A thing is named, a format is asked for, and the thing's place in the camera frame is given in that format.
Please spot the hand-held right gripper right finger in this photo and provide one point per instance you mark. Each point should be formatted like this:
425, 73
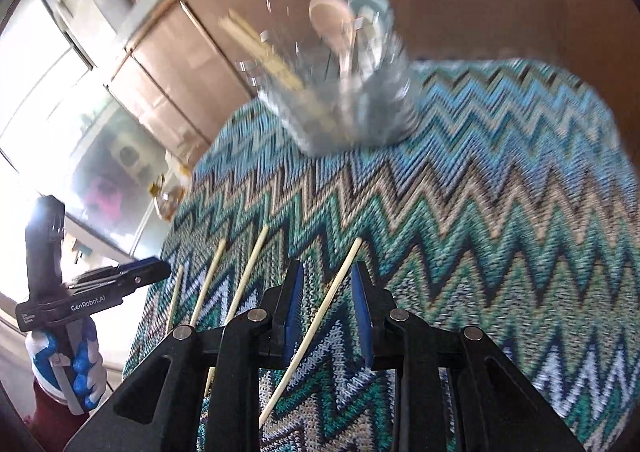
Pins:
360, 312

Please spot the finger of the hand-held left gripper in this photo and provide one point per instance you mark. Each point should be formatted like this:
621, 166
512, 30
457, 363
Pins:
134, 265
147, 272

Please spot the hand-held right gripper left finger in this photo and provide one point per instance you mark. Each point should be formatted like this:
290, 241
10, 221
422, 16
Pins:
292, 292

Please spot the slender bamboo chopstick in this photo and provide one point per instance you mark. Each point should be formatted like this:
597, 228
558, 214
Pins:
328, 299

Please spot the clear utensil holder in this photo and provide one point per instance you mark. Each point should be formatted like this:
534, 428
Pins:
380, 106

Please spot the bundle of bamboo chopsticks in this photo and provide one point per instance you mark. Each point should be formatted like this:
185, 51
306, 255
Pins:
280, 69

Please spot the white ceramic spoon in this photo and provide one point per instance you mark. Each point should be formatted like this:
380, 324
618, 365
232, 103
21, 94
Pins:
327, 11
370, 6

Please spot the person's left forearm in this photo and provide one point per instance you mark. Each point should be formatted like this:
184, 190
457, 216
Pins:
50, 417

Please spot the person's left hand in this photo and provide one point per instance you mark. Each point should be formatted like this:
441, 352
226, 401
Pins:
80, 367

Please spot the cooking oil bottle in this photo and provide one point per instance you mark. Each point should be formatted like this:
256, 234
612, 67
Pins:
167, 199

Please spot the zigzag patterned cloth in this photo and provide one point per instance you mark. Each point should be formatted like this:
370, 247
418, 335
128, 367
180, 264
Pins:
450, 207

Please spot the sliding glass door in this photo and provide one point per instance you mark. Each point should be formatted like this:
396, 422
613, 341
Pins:
50, 81

